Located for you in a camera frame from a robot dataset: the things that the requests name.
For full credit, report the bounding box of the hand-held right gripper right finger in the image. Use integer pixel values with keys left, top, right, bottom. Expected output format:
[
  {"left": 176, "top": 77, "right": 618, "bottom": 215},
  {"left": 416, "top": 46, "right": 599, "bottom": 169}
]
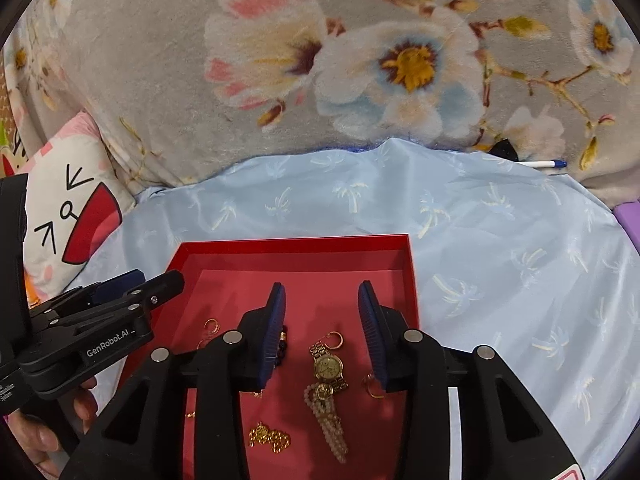
[{"left": 357, "top": 280, "right": 586, "bottom": 480}]

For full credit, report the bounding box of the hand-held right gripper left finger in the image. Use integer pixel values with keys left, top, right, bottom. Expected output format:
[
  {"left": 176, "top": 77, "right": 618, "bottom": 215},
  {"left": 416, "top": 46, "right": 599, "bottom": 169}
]
[{"left": 60, "top": 282, "right": 288, "bottom": 480}]

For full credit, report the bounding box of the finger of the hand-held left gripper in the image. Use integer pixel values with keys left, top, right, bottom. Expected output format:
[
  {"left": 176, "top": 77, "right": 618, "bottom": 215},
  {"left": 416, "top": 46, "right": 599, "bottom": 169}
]
[
  {"left": 50, "top": 268, "right": 147, "bottom": 312},
  {"left": 30, "top": 269, "right": 185, "bottom": 342}
]

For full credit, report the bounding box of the dark beaded bracelet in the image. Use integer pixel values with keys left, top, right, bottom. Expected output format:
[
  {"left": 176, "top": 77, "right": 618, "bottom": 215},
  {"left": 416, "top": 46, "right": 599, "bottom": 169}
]
[{"left": 250, "top": 325, "right": 290, "bottom": 400}]

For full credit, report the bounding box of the gold wristwatch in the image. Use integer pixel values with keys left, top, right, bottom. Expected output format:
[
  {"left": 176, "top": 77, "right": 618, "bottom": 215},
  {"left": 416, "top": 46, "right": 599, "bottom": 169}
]
[{"left": 307, "top": 341, "right": 350, "bottom": 395}]

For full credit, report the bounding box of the gold ring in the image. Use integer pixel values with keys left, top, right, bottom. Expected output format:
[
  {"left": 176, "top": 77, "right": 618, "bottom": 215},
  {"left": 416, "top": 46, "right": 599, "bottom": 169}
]
[{"left": 362, "top": 373, "right": 386, "bottom": 400}]

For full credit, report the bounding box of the silver ring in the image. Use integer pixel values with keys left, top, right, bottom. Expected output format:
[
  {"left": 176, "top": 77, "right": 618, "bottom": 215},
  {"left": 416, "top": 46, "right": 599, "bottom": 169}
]
[{"left": 196, "top": 317, "right": 222, "bottom": 352}]

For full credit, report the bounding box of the red cardboard box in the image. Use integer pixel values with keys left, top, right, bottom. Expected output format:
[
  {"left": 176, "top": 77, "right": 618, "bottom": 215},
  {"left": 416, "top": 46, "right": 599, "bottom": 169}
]
[{"left": 107, "top": 234, "right": 420, "bottom": 480}]

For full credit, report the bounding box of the gold necklace with round pendant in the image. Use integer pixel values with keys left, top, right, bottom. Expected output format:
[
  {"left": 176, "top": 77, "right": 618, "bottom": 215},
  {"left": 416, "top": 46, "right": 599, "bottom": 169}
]
[{"left": 248, "top": 422, "right": 292, "bottom": 453}]

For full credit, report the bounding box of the person's left hand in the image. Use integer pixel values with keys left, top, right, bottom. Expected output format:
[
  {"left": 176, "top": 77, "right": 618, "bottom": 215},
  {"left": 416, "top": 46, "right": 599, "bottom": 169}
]
[{"left": 7, "top": 376, "right": 99, "bottom": 479}]

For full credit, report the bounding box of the cartoon face pillow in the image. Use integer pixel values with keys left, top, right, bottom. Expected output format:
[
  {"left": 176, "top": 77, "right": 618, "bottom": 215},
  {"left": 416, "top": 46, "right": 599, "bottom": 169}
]
[{"left": 20, "top": 112, "right": 137, "bottom": 296}]

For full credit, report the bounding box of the light blue palm-print cloth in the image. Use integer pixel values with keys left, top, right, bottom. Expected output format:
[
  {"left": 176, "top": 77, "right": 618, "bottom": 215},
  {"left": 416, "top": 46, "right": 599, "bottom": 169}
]
[{"left": 65, "top": 137, "right": 640, "bottom": 480}]

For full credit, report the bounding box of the colourful cartoon sheet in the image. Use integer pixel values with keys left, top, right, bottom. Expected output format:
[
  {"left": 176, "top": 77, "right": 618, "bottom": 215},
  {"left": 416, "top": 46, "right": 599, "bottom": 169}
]
[{"left": 0, "top": 50, "right": 31, "bottom": 176}]

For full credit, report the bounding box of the grey floral blanket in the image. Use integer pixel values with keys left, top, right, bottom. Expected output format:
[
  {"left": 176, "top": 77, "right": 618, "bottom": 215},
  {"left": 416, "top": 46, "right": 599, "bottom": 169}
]
[{"left": 5, "top": 0, "right": 640, "bottom": 206}]

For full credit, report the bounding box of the purple box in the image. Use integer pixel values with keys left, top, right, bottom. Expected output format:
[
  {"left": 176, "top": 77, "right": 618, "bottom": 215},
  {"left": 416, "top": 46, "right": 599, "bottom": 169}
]
[{"left": 614, "top": 202, "right": 640, "bottom": 256}]

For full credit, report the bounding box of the pearl bracelet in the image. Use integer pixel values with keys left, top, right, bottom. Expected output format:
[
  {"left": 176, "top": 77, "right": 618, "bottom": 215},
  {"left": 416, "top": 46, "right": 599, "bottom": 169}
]
[{"left": 304, "top": 382, "right": 349, "bottom": 464}]

